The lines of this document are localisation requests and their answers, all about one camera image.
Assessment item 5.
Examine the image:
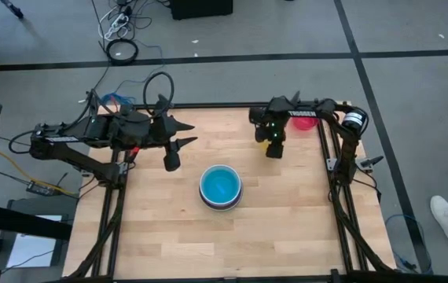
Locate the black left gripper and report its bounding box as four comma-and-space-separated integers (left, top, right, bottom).
145, 112, 199, 151

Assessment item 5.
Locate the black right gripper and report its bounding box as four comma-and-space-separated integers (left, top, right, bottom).
249, 105, 288, 159

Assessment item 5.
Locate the large blue bowl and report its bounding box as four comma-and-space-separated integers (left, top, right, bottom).
200, 165, 242, 206

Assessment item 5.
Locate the small pinkish red bowl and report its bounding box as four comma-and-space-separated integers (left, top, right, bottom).
291, 116, 320, 132

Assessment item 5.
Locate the small black electronics box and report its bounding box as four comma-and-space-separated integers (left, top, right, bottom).
26, 180, 61, 197

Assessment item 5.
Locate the grey monitor screen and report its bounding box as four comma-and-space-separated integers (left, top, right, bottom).
6, 196, 74, 270

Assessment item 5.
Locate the black beam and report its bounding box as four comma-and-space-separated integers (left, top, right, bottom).
0, 200, 73, 241

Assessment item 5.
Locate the black tripod leg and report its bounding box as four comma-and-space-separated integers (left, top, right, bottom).
0, 0, 25, 20

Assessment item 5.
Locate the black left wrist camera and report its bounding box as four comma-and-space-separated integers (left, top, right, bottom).
163, 140, 182, 172

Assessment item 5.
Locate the black frame rail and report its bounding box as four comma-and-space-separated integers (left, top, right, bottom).
133, 102, 351, 110
317, 117, 390, 273
66, 149, 129, 279

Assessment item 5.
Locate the black looped cable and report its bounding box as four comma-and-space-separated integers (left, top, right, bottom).
142, 71, 175, 117

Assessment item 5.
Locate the blue cable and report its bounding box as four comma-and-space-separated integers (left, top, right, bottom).
101, 92, 137, 106

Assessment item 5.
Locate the black cable coil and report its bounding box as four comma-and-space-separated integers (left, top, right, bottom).
105, 38, 140, 67

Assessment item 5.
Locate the white cable bundle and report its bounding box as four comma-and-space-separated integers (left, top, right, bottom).
97, 10, 131, 42

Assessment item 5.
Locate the yellow cable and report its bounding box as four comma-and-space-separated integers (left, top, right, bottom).
0, 145, 78, 197

